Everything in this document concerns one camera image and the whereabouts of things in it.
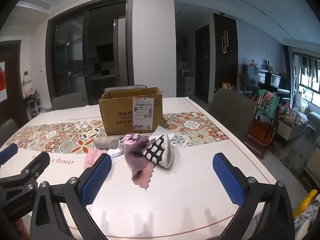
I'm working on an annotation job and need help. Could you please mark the red wall poster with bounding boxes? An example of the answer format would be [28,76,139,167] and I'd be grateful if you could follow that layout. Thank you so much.
[0,61,7,100]

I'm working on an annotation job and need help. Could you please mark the grey sofa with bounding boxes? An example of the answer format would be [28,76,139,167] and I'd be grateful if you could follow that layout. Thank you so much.
[306,112,320,180]

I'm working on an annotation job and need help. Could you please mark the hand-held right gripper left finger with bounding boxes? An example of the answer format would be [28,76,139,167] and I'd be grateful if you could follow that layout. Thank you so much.
[29,152,112,240]

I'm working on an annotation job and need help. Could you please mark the brown cardboard box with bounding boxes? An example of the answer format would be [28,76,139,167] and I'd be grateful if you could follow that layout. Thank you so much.
[99,87,163,136]

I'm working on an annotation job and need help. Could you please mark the wooden high chair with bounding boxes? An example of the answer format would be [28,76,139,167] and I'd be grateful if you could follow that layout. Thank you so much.
[246,90,280,159]

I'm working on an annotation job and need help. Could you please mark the white shoe rack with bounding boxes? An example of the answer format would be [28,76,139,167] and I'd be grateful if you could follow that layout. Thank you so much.
[24,87,42,120]

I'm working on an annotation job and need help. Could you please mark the dark sliding glass door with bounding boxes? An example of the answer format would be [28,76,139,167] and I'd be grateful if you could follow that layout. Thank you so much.
[46,0,133,105]

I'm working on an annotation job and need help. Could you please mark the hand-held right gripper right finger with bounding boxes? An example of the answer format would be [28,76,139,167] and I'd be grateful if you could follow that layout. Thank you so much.
[212,152,296,240]

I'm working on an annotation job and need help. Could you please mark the balcony window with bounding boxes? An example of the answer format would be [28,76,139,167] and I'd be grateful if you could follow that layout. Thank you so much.
[291,52,320,103]

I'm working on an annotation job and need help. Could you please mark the green patterned clothes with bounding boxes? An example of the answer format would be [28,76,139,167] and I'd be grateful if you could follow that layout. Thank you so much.
[255,89,279,124]

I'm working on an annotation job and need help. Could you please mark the black spotted fabric pouch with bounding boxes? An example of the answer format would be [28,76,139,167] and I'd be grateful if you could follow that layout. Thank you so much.
[140,134,175,171]

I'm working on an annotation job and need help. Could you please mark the silver refrigerator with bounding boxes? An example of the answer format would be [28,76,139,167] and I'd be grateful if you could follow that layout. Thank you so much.
[113,17,128,87]

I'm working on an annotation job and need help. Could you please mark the dark entrance door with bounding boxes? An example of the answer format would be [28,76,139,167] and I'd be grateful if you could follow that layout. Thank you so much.
[0,40,29,125]

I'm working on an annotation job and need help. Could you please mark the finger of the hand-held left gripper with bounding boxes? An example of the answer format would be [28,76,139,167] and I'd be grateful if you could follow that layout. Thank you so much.
[0,144,18,167]
[0,152,51,195]

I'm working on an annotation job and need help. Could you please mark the shelf with boxes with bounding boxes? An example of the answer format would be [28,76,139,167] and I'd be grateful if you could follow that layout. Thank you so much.
[178,61,195,95]

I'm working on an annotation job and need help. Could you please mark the dark display cabinet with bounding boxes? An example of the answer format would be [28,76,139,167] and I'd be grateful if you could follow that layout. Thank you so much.
[241,64,259,95]

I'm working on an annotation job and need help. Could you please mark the checkered cloth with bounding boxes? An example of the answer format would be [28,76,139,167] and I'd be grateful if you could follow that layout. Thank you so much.
[294,202,318,238]

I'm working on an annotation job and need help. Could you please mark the black piano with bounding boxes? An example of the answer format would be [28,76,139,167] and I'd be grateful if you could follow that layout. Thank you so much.
[259,71,292,100]

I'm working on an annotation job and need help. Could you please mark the mauve cloth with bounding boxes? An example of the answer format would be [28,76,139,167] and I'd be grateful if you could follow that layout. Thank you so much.
[124,137,157,174]

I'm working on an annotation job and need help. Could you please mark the yellow plastic toy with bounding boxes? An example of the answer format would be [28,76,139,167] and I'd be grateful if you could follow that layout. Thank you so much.
[294,189,318,217]

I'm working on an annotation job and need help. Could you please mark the person's left hand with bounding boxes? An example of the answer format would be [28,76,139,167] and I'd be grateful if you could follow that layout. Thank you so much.
[12,219,30,238]

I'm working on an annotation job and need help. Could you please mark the cluttered coffee table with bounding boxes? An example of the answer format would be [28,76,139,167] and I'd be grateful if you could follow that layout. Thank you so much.
[277,110,309,142]

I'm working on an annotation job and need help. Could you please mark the grey pouch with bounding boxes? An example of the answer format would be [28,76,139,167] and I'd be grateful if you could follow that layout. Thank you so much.
[93,135,123,150]

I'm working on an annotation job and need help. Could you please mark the dark slatted wall panel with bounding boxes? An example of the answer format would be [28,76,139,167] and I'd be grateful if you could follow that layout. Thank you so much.
[213,14,238,90]

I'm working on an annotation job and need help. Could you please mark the white thin cloth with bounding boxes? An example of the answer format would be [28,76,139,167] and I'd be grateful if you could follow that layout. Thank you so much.
[106,140,130,165]

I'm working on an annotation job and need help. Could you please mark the pink fuzzy cloth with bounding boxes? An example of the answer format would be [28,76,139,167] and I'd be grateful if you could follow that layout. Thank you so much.
[84,149,103,169]

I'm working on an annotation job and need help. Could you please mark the gold loop wall decor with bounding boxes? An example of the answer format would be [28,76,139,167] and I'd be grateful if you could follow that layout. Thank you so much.
[222,30,229,54]

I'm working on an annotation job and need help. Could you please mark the pink cartoon tissue packet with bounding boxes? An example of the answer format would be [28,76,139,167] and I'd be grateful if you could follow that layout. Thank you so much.
[124,133,141,143]

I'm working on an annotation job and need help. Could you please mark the hanging dark clothes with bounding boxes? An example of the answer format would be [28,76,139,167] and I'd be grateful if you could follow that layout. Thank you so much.
[300,56,320,83]

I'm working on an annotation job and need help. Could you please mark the grey dining chair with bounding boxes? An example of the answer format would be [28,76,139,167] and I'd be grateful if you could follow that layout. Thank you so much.
[52,92,83,111]
[208,88,258,147]
[104,84,147,94]
[0,119,19,140]

